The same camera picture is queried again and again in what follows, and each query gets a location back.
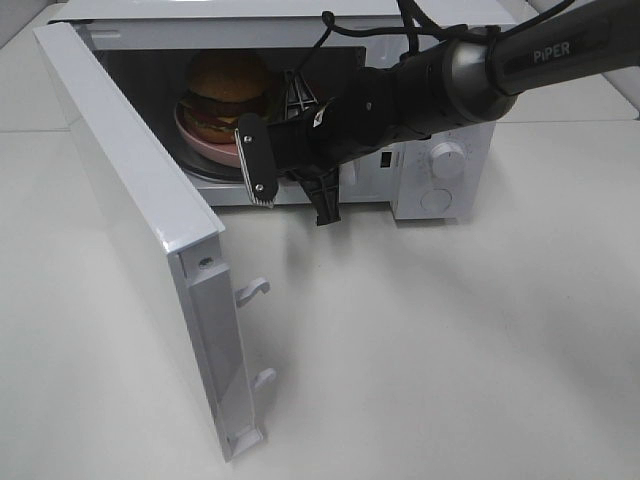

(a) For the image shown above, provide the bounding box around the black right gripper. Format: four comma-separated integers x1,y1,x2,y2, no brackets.
235,67,400,226

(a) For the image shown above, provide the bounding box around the pink plate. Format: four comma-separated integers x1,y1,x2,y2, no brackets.
173,104,240,168

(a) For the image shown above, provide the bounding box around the burger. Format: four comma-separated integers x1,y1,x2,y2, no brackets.
179,49,283,144

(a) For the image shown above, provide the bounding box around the white microwave door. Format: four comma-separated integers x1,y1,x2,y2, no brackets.
34,22,275,460

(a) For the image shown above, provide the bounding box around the round white door button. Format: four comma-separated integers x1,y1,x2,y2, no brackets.
420,188,453,217

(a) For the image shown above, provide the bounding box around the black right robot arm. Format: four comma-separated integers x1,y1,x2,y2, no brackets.
235,1,639,226

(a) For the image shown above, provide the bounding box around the glass microwave turntable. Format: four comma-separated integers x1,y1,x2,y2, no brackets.
175,150,243,183

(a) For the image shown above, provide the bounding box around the white microwave oven body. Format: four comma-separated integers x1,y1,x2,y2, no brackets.
35,1,494,220

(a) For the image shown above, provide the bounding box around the lower white control knob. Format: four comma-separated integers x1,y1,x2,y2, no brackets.
429,141,466,179

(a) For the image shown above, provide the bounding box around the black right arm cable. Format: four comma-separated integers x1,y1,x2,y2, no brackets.
294,0,501,76

